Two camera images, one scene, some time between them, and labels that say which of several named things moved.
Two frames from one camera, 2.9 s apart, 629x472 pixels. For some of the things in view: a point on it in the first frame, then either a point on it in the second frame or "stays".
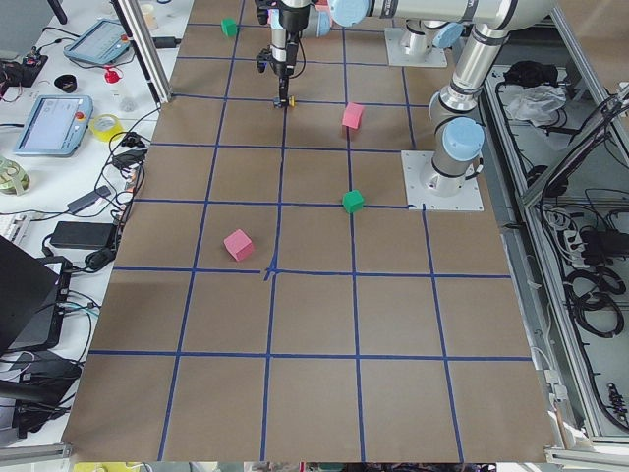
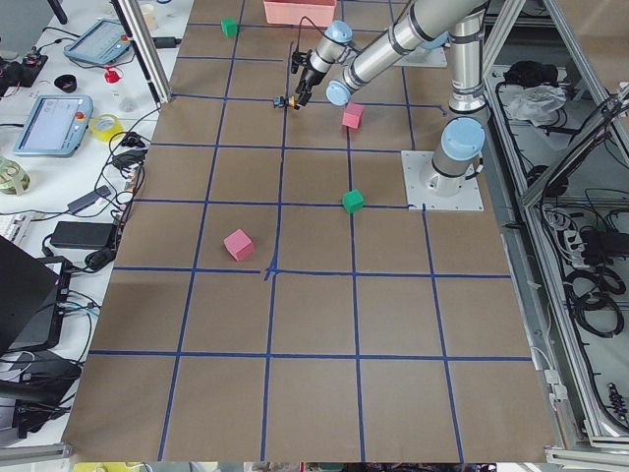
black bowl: (66, 83) stays
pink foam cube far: (239, 245) stays
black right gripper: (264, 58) → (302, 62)
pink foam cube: (353, 115) stays
